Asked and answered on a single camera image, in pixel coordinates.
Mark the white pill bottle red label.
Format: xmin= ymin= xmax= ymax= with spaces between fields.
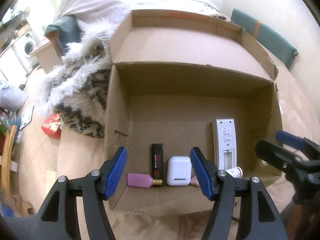
xmin=225 ymin=166 xmax=243 ymax=180

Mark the white earbuds case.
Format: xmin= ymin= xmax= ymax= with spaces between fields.
xmin=167 ymin=156 xmax=192 ymax=187

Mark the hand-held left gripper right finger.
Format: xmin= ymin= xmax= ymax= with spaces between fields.
xmin=189 ymin=147 xmax=282 ymax=240

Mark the white remote control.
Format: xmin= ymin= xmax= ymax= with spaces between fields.
xmin=212 ymin=118 xmax=237 ymax=172

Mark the yellow wooden rack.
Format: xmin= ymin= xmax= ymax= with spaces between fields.
xmin=0 ymin=124 xmax=35 ymax=217

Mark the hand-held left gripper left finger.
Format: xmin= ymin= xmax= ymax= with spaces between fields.
xmin=31 ymin=146 xmax=128 ymax=240

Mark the white washing machine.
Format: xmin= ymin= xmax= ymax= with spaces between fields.
xmin=11 ymin=31 xmax=40 ymax=73

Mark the beige bedside table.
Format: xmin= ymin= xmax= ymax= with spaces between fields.
xmin=29 ymin=39 xmax=63 ymax=74

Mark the white duvet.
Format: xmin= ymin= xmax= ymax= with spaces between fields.
xmin=54 ymin=0 xmax=222 ymax=28

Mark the red packet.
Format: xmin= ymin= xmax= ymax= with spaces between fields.
xmin=41 ymin=112 xmax=62 ymax=140

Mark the black lighter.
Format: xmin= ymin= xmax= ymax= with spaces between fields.
xmin=151 ymin=143 xmax=165 ymax=178

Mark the cardboard box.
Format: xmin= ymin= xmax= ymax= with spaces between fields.
xmin=104 ymin=9 xmax=283 ymax=217

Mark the grey plastic bag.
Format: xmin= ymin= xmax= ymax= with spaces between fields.
xmin=0 ymin=79 xmax=28 ymax=112

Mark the black and white shaggy blanket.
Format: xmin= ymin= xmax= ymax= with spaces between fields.
xmin=40 ymin=9 xmax=232 ymax=138

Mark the grey bathroom scale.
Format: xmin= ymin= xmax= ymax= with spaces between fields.
xmin=19 ymin=105 xmax=34 ymax=130

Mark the small pink bottle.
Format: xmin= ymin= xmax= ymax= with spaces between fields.
xmin=127 ymin=173 xmax=164 ymax=188

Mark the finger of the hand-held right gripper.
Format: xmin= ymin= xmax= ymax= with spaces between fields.
xmin=255 ymin=140 xmax=313 ymax=178
xmin=276 ymin=130 xmax=320 ymax=155

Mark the teal cushion with orange strap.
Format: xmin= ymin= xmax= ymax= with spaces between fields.
xmin=230 ymin=8 xmax=299 ymax=69

